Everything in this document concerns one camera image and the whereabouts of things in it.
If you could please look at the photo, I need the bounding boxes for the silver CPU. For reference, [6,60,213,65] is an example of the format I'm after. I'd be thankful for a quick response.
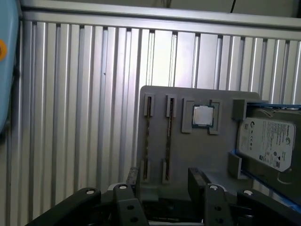
[192,104,215,129]

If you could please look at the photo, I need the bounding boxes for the grey parts rack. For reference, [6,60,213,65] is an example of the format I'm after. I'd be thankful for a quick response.
[136,85,270,205]

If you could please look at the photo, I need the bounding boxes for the silver hard disk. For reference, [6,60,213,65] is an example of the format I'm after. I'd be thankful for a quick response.
[236,107,301,172]

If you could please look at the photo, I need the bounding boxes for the blue disk carrier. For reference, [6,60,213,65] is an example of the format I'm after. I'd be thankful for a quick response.
[229,100,301,212]

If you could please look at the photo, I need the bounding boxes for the RAM stick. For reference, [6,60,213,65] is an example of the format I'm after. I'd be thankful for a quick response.
[166,95,176,183]
[143,95,152,182]

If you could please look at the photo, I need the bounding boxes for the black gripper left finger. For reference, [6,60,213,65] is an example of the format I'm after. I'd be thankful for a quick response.
[28,166,150,226]

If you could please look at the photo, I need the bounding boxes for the pale blue teach pendant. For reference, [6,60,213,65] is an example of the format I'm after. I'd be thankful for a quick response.
[0,0,23,136]

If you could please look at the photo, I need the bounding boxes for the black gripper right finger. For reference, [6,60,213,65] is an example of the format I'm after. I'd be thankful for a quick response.
[188,166,301,226]

